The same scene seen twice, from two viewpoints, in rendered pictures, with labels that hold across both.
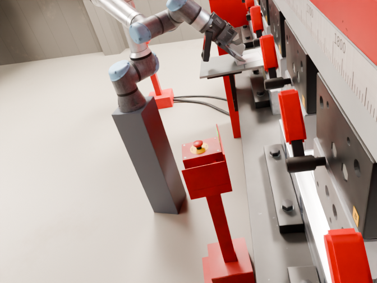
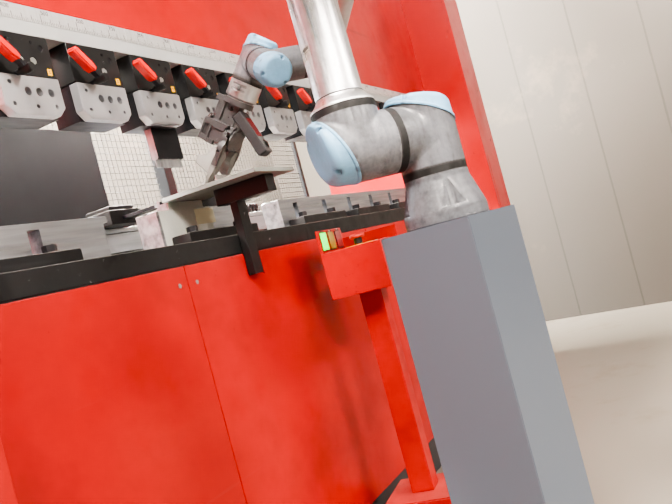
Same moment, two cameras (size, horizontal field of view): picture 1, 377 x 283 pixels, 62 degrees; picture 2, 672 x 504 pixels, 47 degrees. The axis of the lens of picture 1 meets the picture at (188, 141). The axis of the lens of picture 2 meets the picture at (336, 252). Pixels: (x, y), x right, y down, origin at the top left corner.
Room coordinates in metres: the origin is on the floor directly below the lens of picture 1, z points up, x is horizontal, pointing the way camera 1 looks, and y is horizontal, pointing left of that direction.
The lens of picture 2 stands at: (2.91, 0.32, 0.77)
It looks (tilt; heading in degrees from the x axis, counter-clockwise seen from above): 0 degrees down; 192
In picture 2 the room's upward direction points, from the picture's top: 15 degrees counter-clockwise
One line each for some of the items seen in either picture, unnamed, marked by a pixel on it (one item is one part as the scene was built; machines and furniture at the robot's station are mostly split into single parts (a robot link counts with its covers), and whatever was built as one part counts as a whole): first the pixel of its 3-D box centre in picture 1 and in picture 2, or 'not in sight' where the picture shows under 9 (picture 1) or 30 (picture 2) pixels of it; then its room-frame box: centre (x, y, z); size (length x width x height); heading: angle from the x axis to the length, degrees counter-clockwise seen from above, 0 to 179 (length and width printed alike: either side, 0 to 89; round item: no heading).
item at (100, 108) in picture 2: not in sight; (86, 89); (1.38, -0.45, 1.26); 0.15 x 0.09 x 0.17; 166
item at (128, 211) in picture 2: not in sight; (132, 211); (1.11, -0.55, 1.01); 0.26 x 0.12 x 0.05; 76
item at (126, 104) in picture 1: (129, 96); (440, 194); (1.53, 0.23, 0.82); 0.15 x 0.15 x 0.10
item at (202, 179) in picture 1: (204, 160); (363, 255); (0.94, -0.04, 0.75); 0.20 x 0.16 x 0.18; 174
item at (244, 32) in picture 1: (246, 35); (8, 268); (1.75, -0.49, 0.89); 0.30 x 0.05 x 0.03; 166
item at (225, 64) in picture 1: (231, 62); (228, 184); (1.19, -0.26, 1.00); 0.26 x 0.18 x 0.01; 76
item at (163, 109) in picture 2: not in sight; (145, 96); (1.18, -0.41, 1.26); 0.15 x 0.09 x 0.17; 166
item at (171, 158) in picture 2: not in sight; (165, 148); (1.16, -0.40, 1.13); 0.10 x 0.02 x 0.10; 166
